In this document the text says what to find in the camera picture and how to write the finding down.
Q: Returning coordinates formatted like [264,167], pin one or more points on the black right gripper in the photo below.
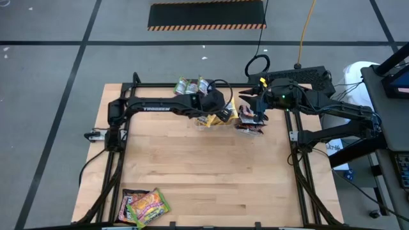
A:
[281,94]

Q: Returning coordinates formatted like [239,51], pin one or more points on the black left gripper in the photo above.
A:
[212,100]

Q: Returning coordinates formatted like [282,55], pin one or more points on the black fire noodle ramen pack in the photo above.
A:
[246,111]
[123,211]
[252,120]
[249,129]

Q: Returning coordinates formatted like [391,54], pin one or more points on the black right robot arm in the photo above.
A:
[338,110]

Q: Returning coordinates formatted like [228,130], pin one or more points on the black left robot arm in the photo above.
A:
[153,107]

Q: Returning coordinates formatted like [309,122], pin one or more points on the dark gray plastic bin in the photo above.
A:
[212,83]

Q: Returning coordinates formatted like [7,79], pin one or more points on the small yellow tape tag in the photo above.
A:
[263,81]

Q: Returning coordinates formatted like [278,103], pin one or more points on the clear plastic bin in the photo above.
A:
[204,128]
[249,135]

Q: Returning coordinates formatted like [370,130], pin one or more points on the black control box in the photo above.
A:
[316,80]

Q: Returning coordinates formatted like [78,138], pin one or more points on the black hazard-striped floor mat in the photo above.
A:
[206,14]

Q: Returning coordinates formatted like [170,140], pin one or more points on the white paper sheet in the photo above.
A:
[335,150]

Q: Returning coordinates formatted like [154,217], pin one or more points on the white bag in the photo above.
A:
[358,80]

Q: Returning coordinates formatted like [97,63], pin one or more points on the gray desk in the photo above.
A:
[390,121]

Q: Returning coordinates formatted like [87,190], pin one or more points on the black monitor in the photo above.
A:
[399,84]

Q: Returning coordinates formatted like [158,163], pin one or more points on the black keyboard device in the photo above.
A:
[403,169]

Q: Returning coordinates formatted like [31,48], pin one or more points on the black metal table frame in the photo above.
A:
[153,85]

